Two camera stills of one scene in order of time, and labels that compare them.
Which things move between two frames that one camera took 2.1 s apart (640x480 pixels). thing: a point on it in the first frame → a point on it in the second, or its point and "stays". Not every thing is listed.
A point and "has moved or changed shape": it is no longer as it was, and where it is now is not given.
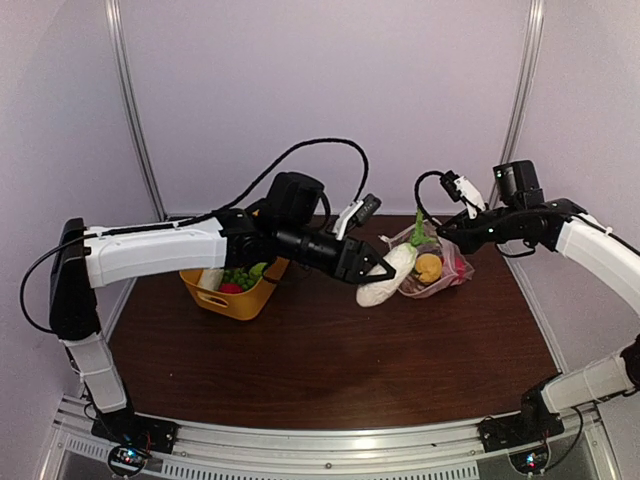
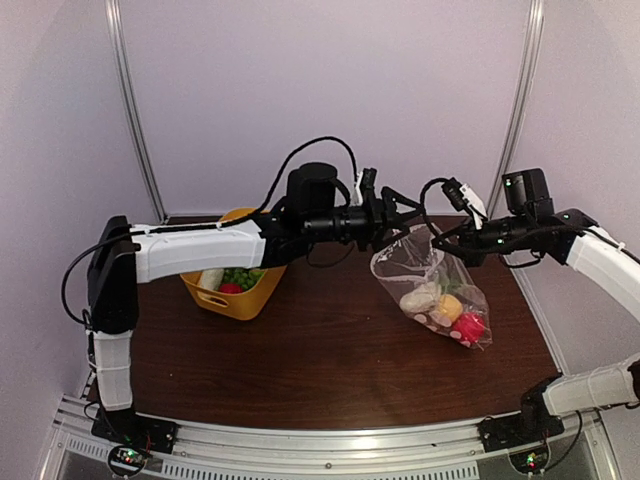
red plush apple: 461,269 → 470,327
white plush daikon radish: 402,258 → 212,278
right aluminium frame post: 523,84 stays
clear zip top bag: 438,264 has moved or changed shape
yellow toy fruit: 431,267 → 450,305
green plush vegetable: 256,270 stays
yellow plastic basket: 241,306 stays
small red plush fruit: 230,288 stays
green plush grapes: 235,276 stays
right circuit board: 530,462 stays
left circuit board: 127,461 stays
